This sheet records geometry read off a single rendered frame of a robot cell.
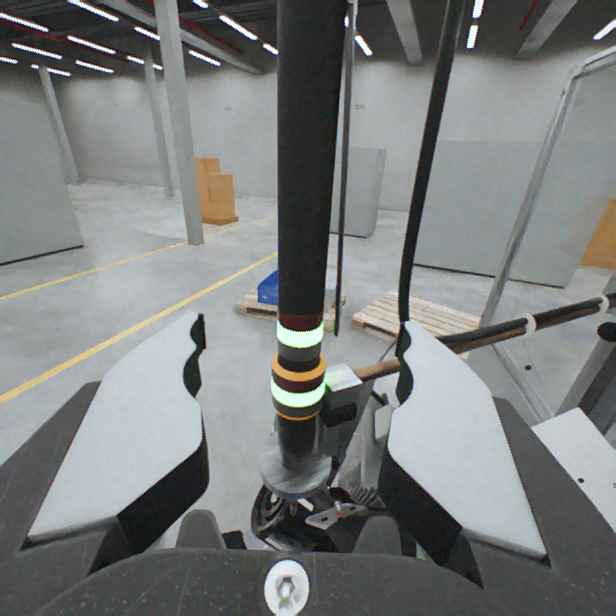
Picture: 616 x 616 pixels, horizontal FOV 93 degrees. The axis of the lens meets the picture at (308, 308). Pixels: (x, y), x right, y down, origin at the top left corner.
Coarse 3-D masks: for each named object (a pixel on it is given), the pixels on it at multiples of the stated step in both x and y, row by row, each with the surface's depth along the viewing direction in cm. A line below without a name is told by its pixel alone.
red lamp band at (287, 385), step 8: (272, 368) 23; (272, 376) 23; (280, 376) 22; (320, 376) 22; (280, 384) 22; (288, 384) 22; (296, 384) 22; (304, 384) 22; (312, 384) 22; (320, 384) 23; (296, 392) 22; (304, 392) 22
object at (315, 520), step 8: (344, 504) 48; (352, 504) 47; (320, 512) 45; (328, 512) 45; (336, 512) 45; (344, 512) 44; (352, 512) 44; (312, 520) 42; (320, 520) 42; (328, 520) 42; (336, 520) 41
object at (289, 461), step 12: (288, 420) 24; (300, 420) 24; (312, 420) 25; (288, 432) 25; (300, 432) 25; (312, 432) 26; (288, 444) 25; (300, 444) 25; (312, 444) 26; (288, 456) 26; (300, 456) 26; (288, 468) 27; (300, 468) 27
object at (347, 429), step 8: (392, 344) 54; (384, 352) 58; (368, 384) 58; (368, 392) 64; (360, 400) 58; (360, 408) 61; (360, 416) 63; (344, 424) 54; (352, 424) 59; (344, 432) 56; (352, 432) 60; (344, 440) 57; (344, 448) 58
